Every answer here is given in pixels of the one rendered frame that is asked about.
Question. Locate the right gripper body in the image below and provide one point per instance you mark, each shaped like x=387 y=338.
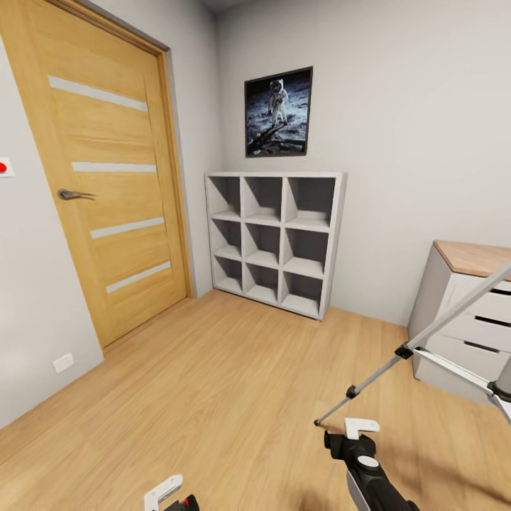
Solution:
x=340 y=445

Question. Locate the desk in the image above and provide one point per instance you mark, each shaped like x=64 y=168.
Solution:
x=478 y=339

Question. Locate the door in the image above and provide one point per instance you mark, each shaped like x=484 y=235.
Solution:
x=97 y=98

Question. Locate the wall socket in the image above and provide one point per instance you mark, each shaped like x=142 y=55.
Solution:
x=63 y=363

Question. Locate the camera tripod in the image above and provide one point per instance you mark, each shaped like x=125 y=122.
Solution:
x=498 y=392

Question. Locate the painting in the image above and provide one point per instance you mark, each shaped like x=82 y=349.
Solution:
x=277 y=110

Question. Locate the bookcase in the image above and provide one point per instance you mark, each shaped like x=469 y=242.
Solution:
x=249 y=252

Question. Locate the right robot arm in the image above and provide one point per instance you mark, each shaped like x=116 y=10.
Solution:
x=368 y=485

